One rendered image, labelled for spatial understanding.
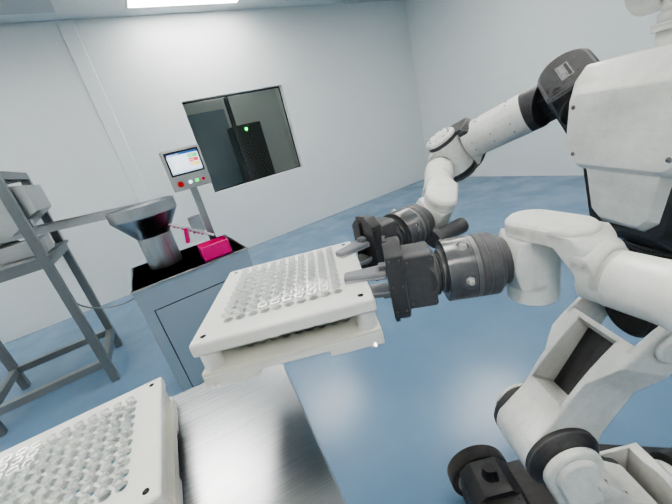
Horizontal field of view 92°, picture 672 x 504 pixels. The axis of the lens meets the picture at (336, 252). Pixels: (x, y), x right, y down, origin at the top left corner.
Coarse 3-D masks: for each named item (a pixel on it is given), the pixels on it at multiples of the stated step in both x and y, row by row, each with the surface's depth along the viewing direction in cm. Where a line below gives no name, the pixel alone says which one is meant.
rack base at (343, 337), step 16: (352, 320) 46; (288, 336) 46; (304, 336) 45; (320, 336) 44; (336, 336) 44; (352, 336) 43; (368, 336) 43; (224, 352) 47; (240, 352) 46; (256, 352) 45; (272, 352) 44; (288, 352) 43; (304, 352) 43; (320, 352) 43; (336, 352) 43; (224, 368) 43; (240, 368) 43; (256, 368) 43; (208, 384) 43; (224, 384) 44
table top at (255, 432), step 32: (256, 384) 60; (288, 384) 58; (192, 416) 56; (224, 416) 55; (256, 416) 53; (288, 416) 51; (192, 448) 50; (224, 448) 49; (256, 448) 47; (288, 448) 46; (320, 448) 45; (192, 480) 45; (224, 480) 44; (256, 480) 43; (288, 480) 42; (320, 480) 41
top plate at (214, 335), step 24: (288, 264) 60; (336, 264) 54; (360, 288) 44; (216, 312) 49; (288, 312) 43; (312, 312) 42; (336, 312) 41; (360, 312) 42; (216, 336) 42; (240, 336) 41; (264, 336) 42
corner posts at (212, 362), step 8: (360, 320) 43; (368, 320) 43; (376, 320) 44; (360, 328) 44; (368, 328) 43; (216, 352) 43; (208, 360) 42; (216, 360) 43; (224, 360) 44; (208, 368) 43; (216, 368) 43
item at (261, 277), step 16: (320, 256) 57; (256, 272) 58; (272, 272) 55; (288, 272) 54; (304, 272) 53; (320, 272) 50; (256, 288) 51; (272, 288) 52; (288, 288) 48; (304, 288) 48; (240, 304) 47; (256, 304) 46
